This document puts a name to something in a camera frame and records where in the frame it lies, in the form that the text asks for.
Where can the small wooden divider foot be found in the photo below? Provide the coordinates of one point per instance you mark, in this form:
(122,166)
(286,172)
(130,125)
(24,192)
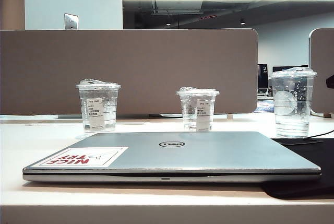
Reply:
(327,115)
(229,116)

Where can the black sign with number two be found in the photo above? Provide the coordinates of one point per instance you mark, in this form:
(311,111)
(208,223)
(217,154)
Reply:
(264,75)

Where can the white red Nice Try sticker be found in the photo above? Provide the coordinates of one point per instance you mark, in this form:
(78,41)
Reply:
(83,157)

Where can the wide brown desk divider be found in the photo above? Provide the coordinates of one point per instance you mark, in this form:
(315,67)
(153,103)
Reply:
(156,62)

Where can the clear cup with tall label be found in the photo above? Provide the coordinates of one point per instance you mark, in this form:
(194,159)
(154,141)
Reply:
(90,98)

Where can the silver Dell laptop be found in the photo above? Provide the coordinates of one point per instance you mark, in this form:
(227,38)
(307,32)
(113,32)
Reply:
(208,156)

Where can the dark background monitor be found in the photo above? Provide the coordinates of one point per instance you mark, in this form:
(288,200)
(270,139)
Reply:
(287,68)

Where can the brown desk divider white edge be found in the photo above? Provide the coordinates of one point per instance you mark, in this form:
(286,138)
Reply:
(324,51)

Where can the black mouse pad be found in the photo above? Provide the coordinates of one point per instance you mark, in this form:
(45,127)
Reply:
(300,187)

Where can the black angular object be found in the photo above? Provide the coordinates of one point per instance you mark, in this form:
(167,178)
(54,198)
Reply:
(331,82)

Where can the black ceiling spotlight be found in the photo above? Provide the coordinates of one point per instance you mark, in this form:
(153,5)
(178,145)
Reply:
(242,21)

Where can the grey ceiling air duct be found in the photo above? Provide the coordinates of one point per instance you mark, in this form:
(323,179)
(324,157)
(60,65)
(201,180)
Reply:
(180,6)

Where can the metal wall switch plate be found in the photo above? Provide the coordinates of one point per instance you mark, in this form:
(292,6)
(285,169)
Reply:
(71,21)

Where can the large clear cup with logo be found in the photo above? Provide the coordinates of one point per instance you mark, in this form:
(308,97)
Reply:
(292,109)

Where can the clear cup with short label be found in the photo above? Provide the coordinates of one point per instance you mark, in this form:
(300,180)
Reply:
(191,114)

